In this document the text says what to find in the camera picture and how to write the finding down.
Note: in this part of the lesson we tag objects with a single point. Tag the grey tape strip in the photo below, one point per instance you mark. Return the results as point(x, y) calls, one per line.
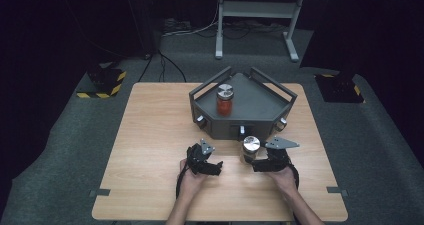
point(100, 192)
point(338, 191)

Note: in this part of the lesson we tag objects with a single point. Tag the grey metal stand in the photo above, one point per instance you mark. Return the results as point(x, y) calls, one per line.
point(258, 10)

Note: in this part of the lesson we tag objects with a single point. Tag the person's left hand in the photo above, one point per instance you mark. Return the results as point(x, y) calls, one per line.
point(193, 183)

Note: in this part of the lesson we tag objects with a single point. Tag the dark curtain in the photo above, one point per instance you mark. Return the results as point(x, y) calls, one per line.
point(373, 28)
point(66, 25)

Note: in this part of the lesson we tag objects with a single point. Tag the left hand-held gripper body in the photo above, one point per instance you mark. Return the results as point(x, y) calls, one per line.
point(200, 156)

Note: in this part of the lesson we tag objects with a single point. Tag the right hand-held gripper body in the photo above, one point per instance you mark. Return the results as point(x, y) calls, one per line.
point(278, 156)

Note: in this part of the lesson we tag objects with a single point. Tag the black yellow striped base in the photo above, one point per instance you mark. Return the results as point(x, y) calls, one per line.
point(105, 83)
point(340, 88)

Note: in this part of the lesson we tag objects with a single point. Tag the red sauce jar silver lid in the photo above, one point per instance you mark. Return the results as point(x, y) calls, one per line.
point(225, 101)

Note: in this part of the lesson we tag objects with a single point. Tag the brown sauce jar silver lid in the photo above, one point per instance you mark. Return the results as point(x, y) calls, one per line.
point(251, 146)

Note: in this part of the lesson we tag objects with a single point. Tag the dark grey corner rack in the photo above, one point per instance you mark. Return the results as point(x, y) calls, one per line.
point(253, 105)

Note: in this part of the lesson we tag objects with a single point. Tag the person's right hand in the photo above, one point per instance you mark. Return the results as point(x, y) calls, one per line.
point(286, 181)

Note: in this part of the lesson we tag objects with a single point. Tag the power strip with plugs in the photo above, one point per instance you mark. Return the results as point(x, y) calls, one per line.
point(176, 25)

